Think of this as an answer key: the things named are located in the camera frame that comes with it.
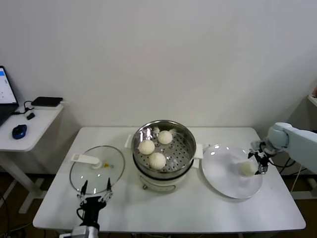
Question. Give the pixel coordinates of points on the flat black device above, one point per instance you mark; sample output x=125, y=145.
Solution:
x=47, y=101

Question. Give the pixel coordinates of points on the small red object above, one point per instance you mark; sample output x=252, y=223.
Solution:
x=315, y=93

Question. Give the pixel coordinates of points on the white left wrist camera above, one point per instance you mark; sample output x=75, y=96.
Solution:
x=65, y=235

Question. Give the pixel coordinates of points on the white round plate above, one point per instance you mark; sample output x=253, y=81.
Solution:
x=218, y=171

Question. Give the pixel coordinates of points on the blue black computer mouse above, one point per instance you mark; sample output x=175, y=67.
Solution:
x=19, y=131

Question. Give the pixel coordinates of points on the white electric cooker base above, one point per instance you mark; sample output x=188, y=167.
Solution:
x=161, y=184

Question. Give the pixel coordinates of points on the white side desk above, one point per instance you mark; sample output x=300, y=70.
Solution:
x=42, y=124

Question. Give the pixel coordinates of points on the white steamed baozi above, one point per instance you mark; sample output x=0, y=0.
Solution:
x=146, y=147
x=165, y=137
x=157, y=161
x=247, y=169

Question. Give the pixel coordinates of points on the small black adapter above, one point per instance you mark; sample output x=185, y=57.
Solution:
x=30, y=116

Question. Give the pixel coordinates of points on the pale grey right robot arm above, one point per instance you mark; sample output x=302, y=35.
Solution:
x=297, y=141

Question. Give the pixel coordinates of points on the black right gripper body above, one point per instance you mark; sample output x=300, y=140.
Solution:
x=263, y=157

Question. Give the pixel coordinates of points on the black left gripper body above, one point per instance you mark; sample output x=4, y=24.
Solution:
x=92, y=209

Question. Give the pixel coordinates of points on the black laptop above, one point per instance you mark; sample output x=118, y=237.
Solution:
x=6, y=109

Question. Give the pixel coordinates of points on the stainless steel steamer basket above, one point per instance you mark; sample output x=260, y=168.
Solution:
x=178, y=151

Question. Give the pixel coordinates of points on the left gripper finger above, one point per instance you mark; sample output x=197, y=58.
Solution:
x=84, y=191
x=108, y=187

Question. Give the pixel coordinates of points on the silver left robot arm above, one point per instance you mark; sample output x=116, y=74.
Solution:
x=88, y=231

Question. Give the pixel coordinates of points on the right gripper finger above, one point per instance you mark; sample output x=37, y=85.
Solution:
x=263, y=169
x=252, y=155

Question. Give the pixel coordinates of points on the white shelf edge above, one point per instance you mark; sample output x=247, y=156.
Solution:
x=312, y=100

